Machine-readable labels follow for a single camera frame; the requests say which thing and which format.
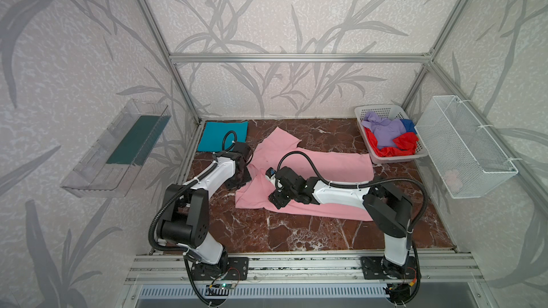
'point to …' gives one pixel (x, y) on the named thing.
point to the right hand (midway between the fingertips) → (275, 186)
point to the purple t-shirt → (384, 130)
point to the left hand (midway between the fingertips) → (244, 176)
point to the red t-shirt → (407, 142)
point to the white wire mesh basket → (468, 161)
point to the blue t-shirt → (409, 125)
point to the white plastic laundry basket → (359, 111)
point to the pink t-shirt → (337, 168)
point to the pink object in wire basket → (454, 183)
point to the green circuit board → (224, 286)
